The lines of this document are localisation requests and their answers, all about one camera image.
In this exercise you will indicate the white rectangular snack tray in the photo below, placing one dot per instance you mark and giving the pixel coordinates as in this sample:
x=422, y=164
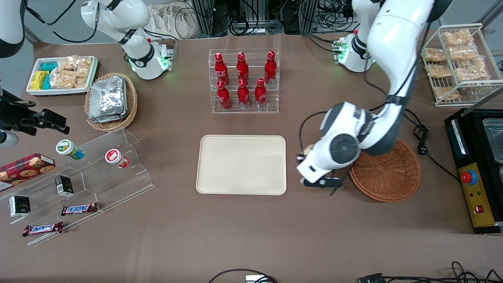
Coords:
x=59, y=91

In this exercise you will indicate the clear rice cracker bag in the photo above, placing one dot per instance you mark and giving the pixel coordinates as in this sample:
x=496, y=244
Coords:
x=67, y=63
x=63, y=79
x=84, y=67

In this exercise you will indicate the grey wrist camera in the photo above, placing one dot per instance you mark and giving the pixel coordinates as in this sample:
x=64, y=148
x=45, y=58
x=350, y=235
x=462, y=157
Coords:
x=304, y=182
x=8, y=139

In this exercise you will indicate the red tartan cookie box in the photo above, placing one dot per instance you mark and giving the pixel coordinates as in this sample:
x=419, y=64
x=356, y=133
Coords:
x=23, y=169

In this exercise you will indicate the green lid yoghurt cup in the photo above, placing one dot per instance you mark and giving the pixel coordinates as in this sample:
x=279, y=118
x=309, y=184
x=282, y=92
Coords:
x=67, y=147

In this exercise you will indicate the teal snack pack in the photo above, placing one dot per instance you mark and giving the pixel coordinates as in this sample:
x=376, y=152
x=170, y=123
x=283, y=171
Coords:
x=49, y=66
x=46, y=82

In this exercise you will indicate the triangle sandwich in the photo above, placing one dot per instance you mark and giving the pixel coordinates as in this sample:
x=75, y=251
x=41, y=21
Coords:
x=308, y=149

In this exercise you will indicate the black machine with yellow panel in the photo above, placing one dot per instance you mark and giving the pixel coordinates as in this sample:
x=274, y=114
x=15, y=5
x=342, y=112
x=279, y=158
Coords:
x=477, y=208

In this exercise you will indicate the red lid yoghurt cup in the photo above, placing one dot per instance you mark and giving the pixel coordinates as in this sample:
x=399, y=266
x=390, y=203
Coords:
x=114, y=157

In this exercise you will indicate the small white device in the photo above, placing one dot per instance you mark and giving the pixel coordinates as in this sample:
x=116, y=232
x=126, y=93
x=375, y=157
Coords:
x=257, y=279

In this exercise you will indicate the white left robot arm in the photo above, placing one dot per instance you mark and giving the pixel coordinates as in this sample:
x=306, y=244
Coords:
x=397, y=35

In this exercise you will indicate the aluminium frame post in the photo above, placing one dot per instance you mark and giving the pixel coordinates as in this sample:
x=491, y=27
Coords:
x=204, y=17
x=308, y=15

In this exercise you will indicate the clear acrylic stepped display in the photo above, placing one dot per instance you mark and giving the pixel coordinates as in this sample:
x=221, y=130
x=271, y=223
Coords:
x=106, y=184

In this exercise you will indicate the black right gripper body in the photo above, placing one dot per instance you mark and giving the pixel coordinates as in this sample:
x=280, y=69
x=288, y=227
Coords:
x=15, y=115

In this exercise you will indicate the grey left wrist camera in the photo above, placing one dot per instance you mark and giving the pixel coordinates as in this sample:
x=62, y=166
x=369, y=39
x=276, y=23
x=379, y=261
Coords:
x=304, y=182

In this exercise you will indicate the silver foil pack stack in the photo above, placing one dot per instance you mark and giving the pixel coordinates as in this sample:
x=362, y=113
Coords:
x=108, y=100

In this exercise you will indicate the clear acrylic bottle rack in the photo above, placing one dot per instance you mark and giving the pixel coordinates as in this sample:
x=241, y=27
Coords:
x=251, y=111

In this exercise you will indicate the beige plastic tray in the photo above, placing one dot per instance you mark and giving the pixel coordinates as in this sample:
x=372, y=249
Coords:
x=239, y=165

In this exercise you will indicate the red cola bottle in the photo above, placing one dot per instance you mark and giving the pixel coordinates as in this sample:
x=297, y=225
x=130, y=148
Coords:
x=243, y=96
x=224, y=98
x=260, y=95
x=270, y=68
x=242, y=68
x=221, y=70

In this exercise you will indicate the red emergency stop button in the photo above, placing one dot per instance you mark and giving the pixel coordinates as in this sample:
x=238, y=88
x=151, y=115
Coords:
x=467, y=177

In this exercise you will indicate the snickers bar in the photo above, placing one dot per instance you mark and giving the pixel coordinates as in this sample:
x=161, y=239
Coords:
x=79, y=209
x=42, y=228

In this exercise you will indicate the beige cloth bag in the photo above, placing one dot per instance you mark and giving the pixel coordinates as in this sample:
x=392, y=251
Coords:
x=173, y=21

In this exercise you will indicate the clear bag of fried snacks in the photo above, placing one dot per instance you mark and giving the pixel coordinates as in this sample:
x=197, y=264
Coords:
x=446, y=92
x=463, y=53
x=438, y=70
x=471, y=72
x=434, y=54
x=456, y=38

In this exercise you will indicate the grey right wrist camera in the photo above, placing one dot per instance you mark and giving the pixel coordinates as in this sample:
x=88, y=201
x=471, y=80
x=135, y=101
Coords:
x=8, y=139

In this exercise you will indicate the round brown wicker basket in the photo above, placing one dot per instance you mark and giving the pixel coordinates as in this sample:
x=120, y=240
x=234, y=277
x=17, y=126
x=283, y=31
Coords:
x=393, y=177

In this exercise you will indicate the small black box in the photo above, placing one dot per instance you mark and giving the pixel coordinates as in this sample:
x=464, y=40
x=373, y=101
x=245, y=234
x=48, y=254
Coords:
x=64, y=185
x=19, y=206

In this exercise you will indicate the yellow snack pack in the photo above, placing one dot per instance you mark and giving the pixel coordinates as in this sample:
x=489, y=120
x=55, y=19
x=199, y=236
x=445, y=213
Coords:
x=38, y=79

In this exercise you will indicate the oval wicker basket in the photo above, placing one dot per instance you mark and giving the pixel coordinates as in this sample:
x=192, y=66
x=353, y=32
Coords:
x=131, y=102

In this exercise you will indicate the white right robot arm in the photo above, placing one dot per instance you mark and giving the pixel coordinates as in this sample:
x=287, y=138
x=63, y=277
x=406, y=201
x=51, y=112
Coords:
x=133, y=19

